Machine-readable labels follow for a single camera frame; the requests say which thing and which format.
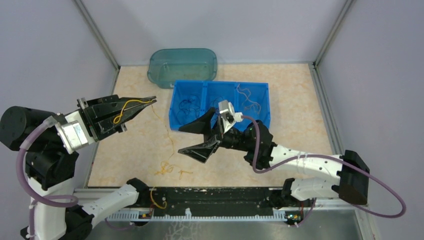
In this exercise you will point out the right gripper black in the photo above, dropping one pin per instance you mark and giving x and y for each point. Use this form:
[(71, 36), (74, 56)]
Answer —
[(202, 152)]

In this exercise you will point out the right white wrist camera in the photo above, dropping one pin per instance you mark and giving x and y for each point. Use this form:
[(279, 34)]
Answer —
[(228, 116)]

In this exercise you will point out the aluminium frame rail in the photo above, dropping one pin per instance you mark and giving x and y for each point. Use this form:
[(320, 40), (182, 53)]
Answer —
[(218, 198)]

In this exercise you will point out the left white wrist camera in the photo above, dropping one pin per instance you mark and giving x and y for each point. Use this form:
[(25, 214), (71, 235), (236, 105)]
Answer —
[(73, 132)]

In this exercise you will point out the teal transparent plastic tub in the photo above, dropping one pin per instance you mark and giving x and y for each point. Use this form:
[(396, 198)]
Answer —
[(169, 65)]

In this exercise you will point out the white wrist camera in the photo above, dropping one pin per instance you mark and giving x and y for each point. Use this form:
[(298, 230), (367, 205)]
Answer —
[(73, 132), (228, 116)]

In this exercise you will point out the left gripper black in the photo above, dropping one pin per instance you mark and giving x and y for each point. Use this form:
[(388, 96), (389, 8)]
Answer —
[(100, 113)]

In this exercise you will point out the white cable duct strip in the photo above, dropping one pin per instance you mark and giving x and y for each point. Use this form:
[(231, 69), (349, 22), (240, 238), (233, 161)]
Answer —
[(135, 215)]

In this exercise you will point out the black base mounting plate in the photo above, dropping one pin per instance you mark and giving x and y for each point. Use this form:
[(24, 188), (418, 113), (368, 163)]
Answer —
[(215, 198)]

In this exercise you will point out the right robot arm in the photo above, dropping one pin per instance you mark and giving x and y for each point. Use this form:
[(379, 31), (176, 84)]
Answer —
[(344, 176)]

